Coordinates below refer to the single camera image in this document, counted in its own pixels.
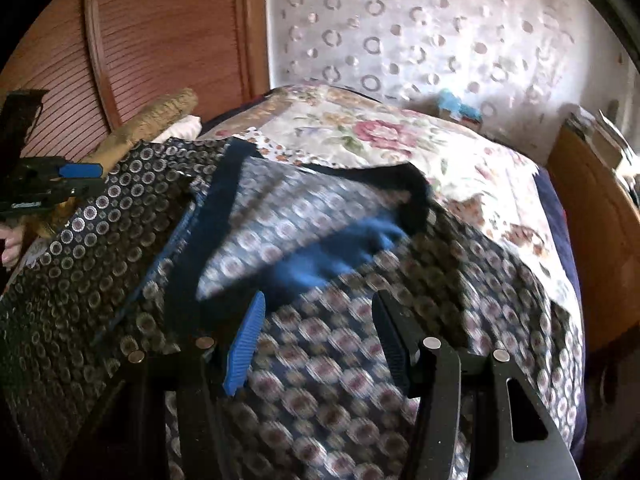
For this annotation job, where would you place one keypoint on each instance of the white pillow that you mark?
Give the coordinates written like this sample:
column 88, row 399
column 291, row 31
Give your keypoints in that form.
column 180, row 127

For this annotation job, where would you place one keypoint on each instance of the wooden headboard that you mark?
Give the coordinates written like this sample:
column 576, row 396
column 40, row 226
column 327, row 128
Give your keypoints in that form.
column 165, row 30

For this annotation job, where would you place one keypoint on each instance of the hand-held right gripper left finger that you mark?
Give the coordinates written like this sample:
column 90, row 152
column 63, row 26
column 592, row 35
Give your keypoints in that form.
column 244, row 347

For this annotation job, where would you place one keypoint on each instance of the person's left hand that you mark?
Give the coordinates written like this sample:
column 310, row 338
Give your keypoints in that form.
column 9, row 249

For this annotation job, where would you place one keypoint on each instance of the wooden nightstand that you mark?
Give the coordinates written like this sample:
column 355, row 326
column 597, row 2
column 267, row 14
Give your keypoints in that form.
column 600, row 240

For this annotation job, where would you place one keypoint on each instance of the stack of papers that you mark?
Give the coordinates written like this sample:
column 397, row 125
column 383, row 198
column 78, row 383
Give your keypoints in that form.
column 600, row 132

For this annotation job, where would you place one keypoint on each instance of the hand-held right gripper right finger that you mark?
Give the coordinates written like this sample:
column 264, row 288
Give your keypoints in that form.
column 392, row 345

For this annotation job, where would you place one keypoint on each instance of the small blue object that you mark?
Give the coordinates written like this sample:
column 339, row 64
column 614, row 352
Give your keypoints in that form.
column 457, row 106

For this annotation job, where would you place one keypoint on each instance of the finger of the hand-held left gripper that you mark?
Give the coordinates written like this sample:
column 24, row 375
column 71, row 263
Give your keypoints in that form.
column 22, row 115
column 80, row 170

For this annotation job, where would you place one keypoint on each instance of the floral patchwork quilt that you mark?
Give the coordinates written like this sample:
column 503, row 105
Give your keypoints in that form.
column 380, row 132

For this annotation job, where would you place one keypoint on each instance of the gold embroidered pillow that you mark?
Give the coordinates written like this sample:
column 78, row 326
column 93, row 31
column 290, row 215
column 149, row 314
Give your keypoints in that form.
column 150, row 120

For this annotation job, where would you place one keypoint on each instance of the navy medallion print garment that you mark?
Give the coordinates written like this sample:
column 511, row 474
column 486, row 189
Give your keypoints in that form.
column 320, row 360

